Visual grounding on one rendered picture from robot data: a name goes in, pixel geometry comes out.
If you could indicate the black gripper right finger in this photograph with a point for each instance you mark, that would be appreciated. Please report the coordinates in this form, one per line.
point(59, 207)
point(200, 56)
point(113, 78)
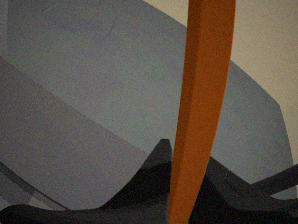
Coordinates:
point(224, 198)

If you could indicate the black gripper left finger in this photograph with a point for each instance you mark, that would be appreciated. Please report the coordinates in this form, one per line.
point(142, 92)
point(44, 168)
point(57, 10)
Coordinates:
point(144, 200)

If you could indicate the orange handle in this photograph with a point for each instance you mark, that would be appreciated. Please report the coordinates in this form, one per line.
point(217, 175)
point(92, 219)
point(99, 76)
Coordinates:
point(207, 57)

